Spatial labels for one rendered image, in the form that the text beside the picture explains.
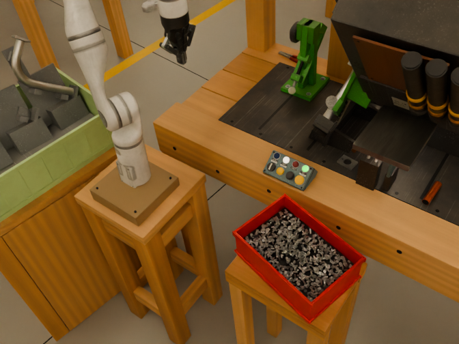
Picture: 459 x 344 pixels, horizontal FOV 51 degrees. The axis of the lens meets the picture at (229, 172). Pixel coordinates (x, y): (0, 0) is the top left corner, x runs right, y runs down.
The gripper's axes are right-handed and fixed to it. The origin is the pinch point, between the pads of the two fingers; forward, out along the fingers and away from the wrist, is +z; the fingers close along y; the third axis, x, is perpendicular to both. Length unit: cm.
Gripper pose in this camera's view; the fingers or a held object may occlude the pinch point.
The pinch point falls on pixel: (181, 57)
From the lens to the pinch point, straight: 138.9
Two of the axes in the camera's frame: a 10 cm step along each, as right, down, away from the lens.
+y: 5.9, -6.2, 5.2
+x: -8.0, -4.0, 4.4
